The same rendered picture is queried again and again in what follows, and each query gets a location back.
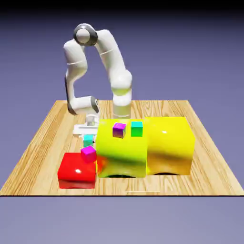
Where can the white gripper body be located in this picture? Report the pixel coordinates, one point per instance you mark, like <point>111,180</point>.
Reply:
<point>85,130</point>

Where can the small teal cube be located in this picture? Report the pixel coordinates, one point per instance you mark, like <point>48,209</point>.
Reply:
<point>88,140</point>

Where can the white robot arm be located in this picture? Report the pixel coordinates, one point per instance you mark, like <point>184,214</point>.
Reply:
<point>116,63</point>

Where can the small magenta cube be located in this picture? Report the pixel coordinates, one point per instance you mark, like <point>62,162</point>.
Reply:
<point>88,153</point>

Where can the small purple cube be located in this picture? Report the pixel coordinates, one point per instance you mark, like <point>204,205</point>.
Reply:
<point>119,130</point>

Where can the small green cube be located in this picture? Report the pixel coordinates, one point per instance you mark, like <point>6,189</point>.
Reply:
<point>136,129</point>

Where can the large red box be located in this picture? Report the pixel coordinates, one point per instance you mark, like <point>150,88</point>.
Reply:
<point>76,171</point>

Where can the large yellow-green box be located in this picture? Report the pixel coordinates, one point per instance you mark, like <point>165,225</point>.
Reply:
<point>122,152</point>

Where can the large yellow box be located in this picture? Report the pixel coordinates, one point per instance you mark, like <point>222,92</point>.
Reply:
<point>169,146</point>

